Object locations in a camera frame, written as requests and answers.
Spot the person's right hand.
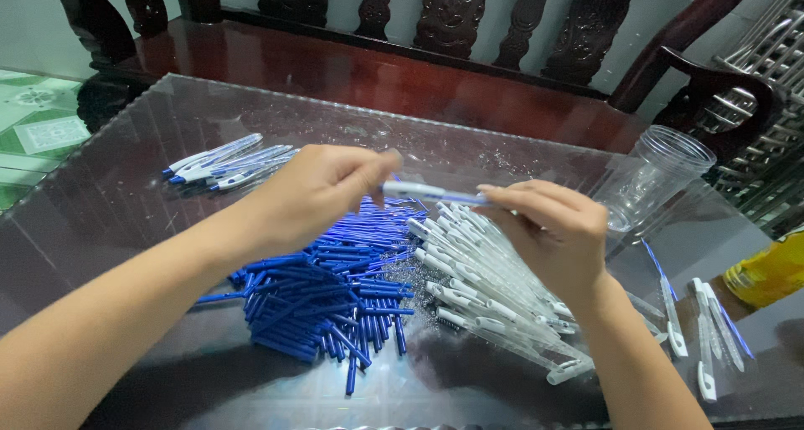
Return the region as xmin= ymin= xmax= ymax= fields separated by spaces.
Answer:
xmin=471 ymin=179 xmax=610 ymax=305

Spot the person's left hand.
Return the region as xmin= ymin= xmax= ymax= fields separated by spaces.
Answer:
xmin=248 ymin=144 xmax=404 ymax=258

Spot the white and blue ballpoint pen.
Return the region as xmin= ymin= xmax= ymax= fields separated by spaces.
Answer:
xmin=382 ymin=180 xmax=494 ymax=206

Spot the pile of clear pen barrels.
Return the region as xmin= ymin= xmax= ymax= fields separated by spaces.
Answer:
xmin=405 ymin=201 xmax=670 ymax=387

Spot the group of assembled pens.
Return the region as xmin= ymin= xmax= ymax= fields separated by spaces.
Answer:
xmin=162 ymin=133 xmax=302 ymax=192

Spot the pile of blue pen refills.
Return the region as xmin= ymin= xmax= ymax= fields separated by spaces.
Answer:
xmin=196 ymin=194 xmax=429 ymax=396

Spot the single blue refill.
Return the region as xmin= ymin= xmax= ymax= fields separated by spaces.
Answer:
xmin=719 ymin=304 xmax=755 ymax=360
xmin=641 ymin=238 xmax=679 ymax=302

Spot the clear plastic cup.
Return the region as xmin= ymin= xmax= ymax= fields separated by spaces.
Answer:
xmin=593 ymin=124 xmax=718 ymax=233

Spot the heap of small metal springs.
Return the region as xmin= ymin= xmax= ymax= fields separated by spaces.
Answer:
xmin=377 ymin=242 xmax=456 ymax=330

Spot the dark carved wooden bench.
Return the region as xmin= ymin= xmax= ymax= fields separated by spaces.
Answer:
xmin=49 ymin=0 xmax=783 ymax=167

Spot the clear barrel with white clip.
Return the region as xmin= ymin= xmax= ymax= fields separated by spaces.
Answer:
xmin=702 ymin=282 xmax=746 ymax=373
xmin=691 ymin=278 xmax=718 ymax=402
xmin=658 ymin=276 xmax=689 ymax=358

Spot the yellow plastic bottle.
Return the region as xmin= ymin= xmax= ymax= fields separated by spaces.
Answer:
xmin=722 ymin=229 xmax=804 ymax=309

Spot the metal wire rack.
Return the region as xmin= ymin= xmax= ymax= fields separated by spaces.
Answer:
xmin=703 ymin=0 xmax=804 ymax=236

